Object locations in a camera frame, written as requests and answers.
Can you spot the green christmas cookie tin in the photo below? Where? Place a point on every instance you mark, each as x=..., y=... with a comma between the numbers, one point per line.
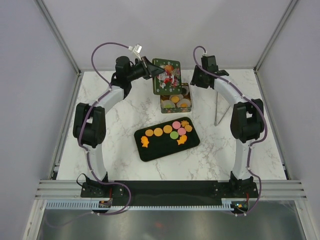
x=176, y=109

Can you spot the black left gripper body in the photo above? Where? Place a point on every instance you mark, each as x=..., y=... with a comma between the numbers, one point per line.
x=139, y=71

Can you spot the orange fish cookie left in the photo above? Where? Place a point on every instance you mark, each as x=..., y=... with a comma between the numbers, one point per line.
x=144, y=141

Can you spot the pink round cookie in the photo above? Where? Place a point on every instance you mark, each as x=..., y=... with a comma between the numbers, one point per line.
x=176, y=125
x=181, y=131

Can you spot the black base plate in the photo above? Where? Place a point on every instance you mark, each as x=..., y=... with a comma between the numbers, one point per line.
x=161, y=192

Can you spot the orange fish cookie right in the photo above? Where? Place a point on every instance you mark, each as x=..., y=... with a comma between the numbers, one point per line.
x=182, y=140

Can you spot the orange star swirl cookie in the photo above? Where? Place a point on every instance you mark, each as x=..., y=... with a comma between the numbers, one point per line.
x=184, y=123

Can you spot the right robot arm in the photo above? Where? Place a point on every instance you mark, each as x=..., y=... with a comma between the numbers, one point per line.
x=246, y=125

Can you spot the white paper cup bottom-right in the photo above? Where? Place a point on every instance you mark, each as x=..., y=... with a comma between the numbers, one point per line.
x=184, y=100

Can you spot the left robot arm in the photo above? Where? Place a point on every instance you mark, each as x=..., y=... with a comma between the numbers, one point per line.
x=89, y=127

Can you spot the pink round cookie upper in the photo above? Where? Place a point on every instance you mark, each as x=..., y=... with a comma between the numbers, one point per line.
x=176, y=125

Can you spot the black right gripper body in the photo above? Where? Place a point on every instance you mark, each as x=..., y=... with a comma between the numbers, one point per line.
x=198, y=67

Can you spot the white paper cup top-right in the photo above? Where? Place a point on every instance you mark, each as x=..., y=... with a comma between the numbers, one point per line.
x=188, y=89

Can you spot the dotted orange round cookie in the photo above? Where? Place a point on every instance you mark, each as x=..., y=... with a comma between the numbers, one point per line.
x=158, y=132

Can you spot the pink round cookie lower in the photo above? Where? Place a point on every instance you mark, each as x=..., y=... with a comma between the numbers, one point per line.
x=181, y=131

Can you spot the orange flower cookie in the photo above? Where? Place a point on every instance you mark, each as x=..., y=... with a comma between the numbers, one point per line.
x=188, y=128

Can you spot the white slotted cable duct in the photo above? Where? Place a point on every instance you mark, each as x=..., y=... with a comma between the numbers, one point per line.
x=99, y=205

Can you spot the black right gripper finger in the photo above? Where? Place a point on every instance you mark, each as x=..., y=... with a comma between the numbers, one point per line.
x=195, y=77
x=202, y=83

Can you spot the white paper cup bottom-left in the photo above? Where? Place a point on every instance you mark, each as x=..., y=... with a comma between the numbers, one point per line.
x=167, y=102

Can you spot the aluminium frame post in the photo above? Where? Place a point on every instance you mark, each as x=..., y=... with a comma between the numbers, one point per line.
x=57, y=34
x=275, y=34

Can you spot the white paper cup centre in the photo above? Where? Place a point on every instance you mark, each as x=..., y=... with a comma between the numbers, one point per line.
x=174, y=95

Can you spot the plain orange round cookie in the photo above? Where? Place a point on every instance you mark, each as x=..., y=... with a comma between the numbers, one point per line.
x=149, y=132

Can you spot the orange fish cookie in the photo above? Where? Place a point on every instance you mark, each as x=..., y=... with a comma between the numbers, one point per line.
x=144, y=141
x=182, y=140

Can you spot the metal serving tongs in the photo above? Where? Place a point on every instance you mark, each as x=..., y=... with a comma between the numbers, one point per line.
x=221, y=108

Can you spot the left aluminium frame post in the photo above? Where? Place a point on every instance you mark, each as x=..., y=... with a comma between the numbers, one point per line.
x=57, y=34

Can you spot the black round cookie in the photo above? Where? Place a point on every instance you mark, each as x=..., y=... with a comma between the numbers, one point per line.
x=185, y=91

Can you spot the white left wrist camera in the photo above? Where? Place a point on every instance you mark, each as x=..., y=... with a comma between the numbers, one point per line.
x=136, y=50

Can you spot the aluminium front rail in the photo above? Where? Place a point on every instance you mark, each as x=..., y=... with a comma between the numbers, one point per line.
x=70, y=190

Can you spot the right aluminium frame post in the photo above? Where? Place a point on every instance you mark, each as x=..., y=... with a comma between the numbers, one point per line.
x=275, y=34

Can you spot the gold tin lid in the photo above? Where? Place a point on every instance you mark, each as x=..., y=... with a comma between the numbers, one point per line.
x=170, y=81

